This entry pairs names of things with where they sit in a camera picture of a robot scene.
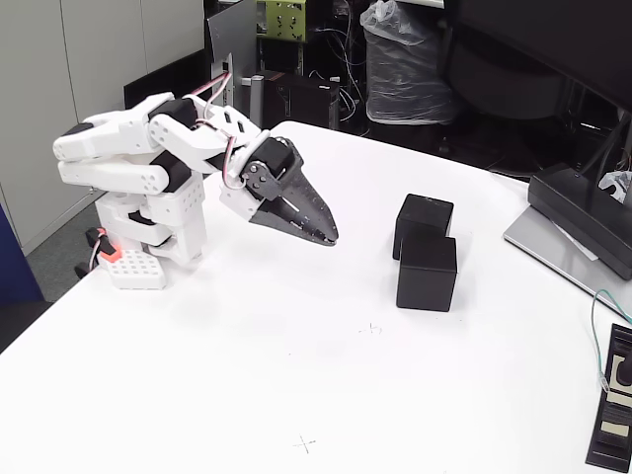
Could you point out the black cube block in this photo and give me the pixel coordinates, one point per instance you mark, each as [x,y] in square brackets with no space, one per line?
[427,214]
[427,281]

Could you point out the orange clamp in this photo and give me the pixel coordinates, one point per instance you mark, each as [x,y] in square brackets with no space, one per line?
[109,253]

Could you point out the black flat panel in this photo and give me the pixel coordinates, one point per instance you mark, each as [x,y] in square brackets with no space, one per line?
[163,79]

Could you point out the bin with clear plastic bag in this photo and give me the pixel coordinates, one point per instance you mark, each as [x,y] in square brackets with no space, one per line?
[410,74]

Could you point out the grey desktop computer tower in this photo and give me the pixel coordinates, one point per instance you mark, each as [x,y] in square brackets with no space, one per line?
[232,29]

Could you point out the green metal box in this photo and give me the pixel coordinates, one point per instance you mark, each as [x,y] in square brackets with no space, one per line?
[281,20]

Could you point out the black office chair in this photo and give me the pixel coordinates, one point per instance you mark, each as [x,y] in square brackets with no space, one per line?
[494,84]

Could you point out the blue partition panel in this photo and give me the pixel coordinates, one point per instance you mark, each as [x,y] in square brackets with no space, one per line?
[15,266]

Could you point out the grey cabinet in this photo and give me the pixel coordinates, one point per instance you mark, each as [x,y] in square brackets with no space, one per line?
[29,74]

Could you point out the silver monitor stand base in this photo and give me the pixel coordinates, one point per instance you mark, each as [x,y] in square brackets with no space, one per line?
[543,247]

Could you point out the black box on stand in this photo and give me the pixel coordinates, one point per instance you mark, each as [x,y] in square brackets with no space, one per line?
[577,217]

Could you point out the small clear plastic bag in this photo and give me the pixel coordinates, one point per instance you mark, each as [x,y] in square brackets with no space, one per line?
[617,182]

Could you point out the black flat device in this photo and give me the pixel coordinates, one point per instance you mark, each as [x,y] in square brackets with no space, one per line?
[605,444]

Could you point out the grey metal post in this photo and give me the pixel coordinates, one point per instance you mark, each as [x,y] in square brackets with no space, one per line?
[255,103]

